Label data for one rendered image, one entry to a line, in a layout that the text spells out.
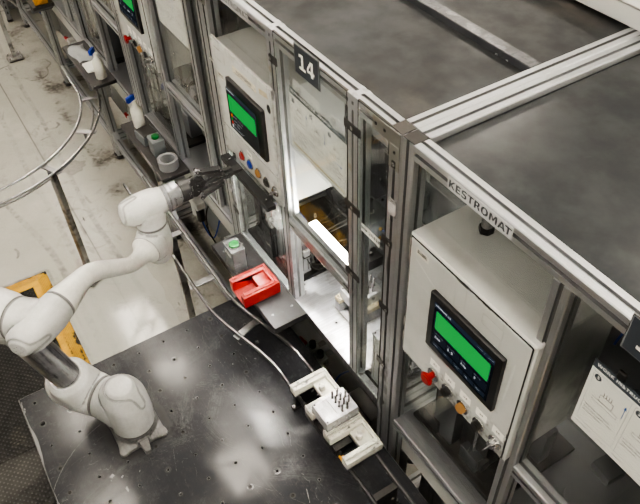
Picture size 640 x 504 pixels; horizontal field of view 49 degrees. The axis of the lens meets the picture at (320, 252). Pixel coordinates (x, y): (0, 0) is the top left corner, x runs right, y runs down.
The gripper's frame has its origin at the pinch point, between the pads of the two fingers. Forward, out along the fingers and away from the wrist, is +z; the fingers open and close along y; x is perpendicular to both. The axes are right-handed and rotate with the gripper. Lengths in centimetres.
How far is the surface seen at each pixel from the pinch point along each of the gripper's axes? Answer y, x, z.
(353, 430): -56, -81, -4
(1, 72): -143, 392, -30
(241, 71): 37.6, -1.9, 7.7
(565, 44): 58, -72, 70
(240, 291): -50, -9, -8
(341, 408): -48, -76, -5
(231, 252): -39.7, 1.9, -4.8
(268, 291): -48, -17, 0
